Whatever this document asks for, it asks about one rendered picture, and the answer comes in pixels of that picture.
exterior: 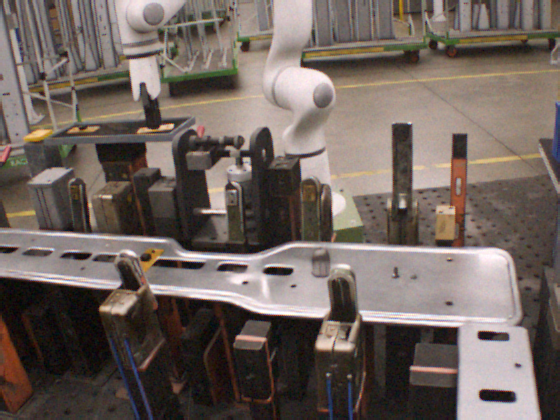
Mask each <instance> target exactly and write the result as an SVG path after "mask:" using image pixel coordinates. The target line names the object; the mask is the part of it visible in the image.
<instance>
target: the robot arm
mask: <svg viewBox="0 0 560 420"><path fill-rule="evenodd" d="M186 1H187V0H114V2H115V9H116V14H117V21H118V25H119V29H120V30H119V33H120V37H121V41H122V43H121V45H122V49H123V53H124V55H128V56H126V59H130V64H129V67H130V75H131V80H132V83H131V85H132V91H133V96H134V100H135V102H136V103H137V102H139V100H140V99H141V98H142V102H143V111H144V115H145V120H146V124H147V128H148V129H155V128H160V126H161V124H162V117H161V112H160V108H158V107H159V104H158V98H157V96H158V94H159V92H160V88H161V85H160V80H159V74H158V70H157V62H156V58H155V55H158V54H159V51H158V50H157V49H159V48H160V45H159V44H160V43H159V40H158V37H159V35H158V31H157V30H158V29H160V28H161V27H162V26H163V25H164V24H166V23H167V22H168V21H169V20H170V19H171V18H172V17H173V16H174V15H176V13H177V12H178V11H179V10H180V8H181V7H182V6H183V5H184V4H185V3H186ZM273 6H274V35H273V40H272V44H271V48H270V52H269V54H268V57H267V61H266V63H265V67H264V71H263V75H262V91H263V94H264V96H265V98H266V99H267V100H268V101H269V102H270V103H271V104H273V105H274V106H277V107H279V108H282V109H285V110H288V111H292V113H293V115H294V121H293V124H292V125H291V126H289V127H288V128H287V129H286V130H285V131H284V133H283V153H284V156H300V165H301V176H302V180H303V179H304V178H306V177H308V176H315V177H317V179H318V180H319V181H320V183H321V184H328V185H330V187H331V179H330V171H329V163H328V157H327V148H326V140H325V127H326V124H327V121H328V119H329V118H330V116H331V112H332V110H333V108H334V105H335V101H336V95H335V90H334V87H333V84H332V82H331V80H330V79H329V78H328V77H327V76H325V75H324V74H322V73H321V72H319V71H316V70H311V69H306V68H301V64H300V57H301V54H302V51H303V49H304V47H305V46H306V44H307V43H308V41H309V38H310V36H311V32H312V28H311V26H312V0H273ZM331 196H332V211H333V218H336V217H338V216H339V215H341V214H342V213H343V212H344V210H345V209H346V204H345V198H344V197H343V196H342V195H340V194H338V193H336V192H332V187H331Z"/></svg>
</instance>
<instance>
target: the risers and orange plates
mask: <svg viewBox="0 0 560 420"><path fill-rule="evenodd" d="M0 280H1V282H2V286H3V287H4V292H5V295H6V296H7V301H8V304H9V305H10V308H11V310H12V314H13V317H14V320H15V322H16V324H17V326H18V329H19V331H20V333H21V335H22V338H23V342H24V345H25V347H26V349H27V351H28V355H27V356H28V359H29V363H30V365H31V367H34V368H40V369H43V372H44V373H52V374H55V375H57V376H63V375H64V374H65V373H67V370H68V369H69V368H71V366H72V365H73V364H72V361H71V359H70V356H69V353H68V351H67V348H66V345H65V343H64V341H63V338H62V335H61V333H60V330H59V327H58V324H57V320H56V317H55V314H54V312H53V309H52V306H51V303H50V301H49V298H48V297H46V296H45V294H44V291H43V289H42V286H41V283H35V282H25V281H15V280H8V279H5V278H0ZM280 318H281V325H282V331H281V335H282V337H281V343H282V350H283V357H284V365H285V370H286V379H287V387H286V388H287V395H288V399H292V400H298V401H302V399H303V397H304V394H305V391H306V389H307V386H308V382H309V373H308V368H307V361H306V352H305V343H304V324H303V319H294V318H283V317H280ZM180 341H181V346H182V349H183V354H182V357H183V361H184V365H185V369H186V373H187V377H188V380H189V383H190V385H191V388H192V391H191V395H192V398H193V403H194V404H198V405H204V406H210V407H214V406H215V407H218V405H219V403H220V401H221V398H222V396H223V395H224V393H225V391H226V389H227V388H228V386H229V384H230V382H231V381H230V380H231V377H230V372H229V367H228V362H227V357H226V352H225V347H224V342H223V337H222V331H221V326H220V325H219V324H218V318H217V317H216V316H215V311H214V309H204V308H199V309H198V310H197V312H196V313H195V315H194V318H193V319H192V320H191V321H190V323H189V324H188V326H187V327H186V328H185V330H184V332H183V333H182V335H181V336H180Z"/></svg>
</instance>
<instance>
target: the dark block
mask: <svg viewBox="0 0 560 420"><path fill-rule="evenodd" d="M267 171H268V179H269V187H270V194H271V197H273V199H274V208H275V216H276V224H277V233H278V236H279V237H278V242H279V246H280V245H283V244H284V243H287V242H292V241H302V237H301V233H300V229H301V227H300V217H299V206H298V198H299V196H300V194H301V193H300V184H301V182H302V176H301V165H300V156H282V155H279V156H277V157H276V158H275V159H274V160H273V162H272V163H271V164H270V166H269V167H268V168H267ZM292 272H293V269H292V268H283V267H282V275H283V276H289V275H291V274H292ZM303 324H304V339H307V338H308V336H309V329H308V320H305V319H303Z"/></svg>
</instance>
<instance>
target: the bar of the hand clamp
mask: <svg viewBox="0 0 560 420"><path fill-rule="evenodd" d="M391 148H392V217H397V216H398V209H397V204H398V194H408V218H411V217H412V189H413V133H412V122H399V121H393V122H392V124H391Z"/></svg>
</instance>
